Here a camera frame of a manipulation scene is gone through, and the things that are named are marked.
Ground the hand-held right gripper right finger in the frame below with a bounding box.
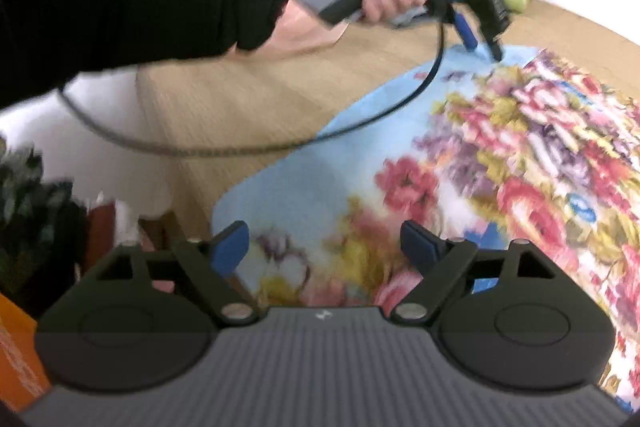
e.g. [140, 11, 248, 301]
[391, 221, 556, 327]

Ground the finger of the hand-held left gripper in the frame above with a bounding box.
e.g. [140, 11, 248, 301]
[480, 19, 506, 61]
[447, 0, 477, 52]

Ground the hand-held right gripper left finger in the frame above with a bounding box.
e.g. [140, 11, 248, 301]
[97, 221, 258, 327]

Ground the blue floral scarf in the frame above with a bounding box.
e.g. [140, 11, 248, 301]
[211, 44, 640, 413]

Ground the red-brown object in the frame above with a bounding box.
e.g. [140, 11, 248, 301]
[85, 202, 117, 258]

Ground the pink cloth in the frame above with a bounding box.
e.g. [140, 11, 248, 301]
[272, 0, 346, 54]

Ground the dark mottled object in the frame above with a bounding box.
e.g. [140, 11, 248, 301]
[0, 147, 86, 308]

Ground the orange box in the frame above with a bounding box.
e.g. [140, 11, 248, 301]
[0, 292, 51, 413]

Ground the black cable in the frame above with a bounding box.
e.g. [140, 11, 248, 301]
[59, 4, 447, 158]

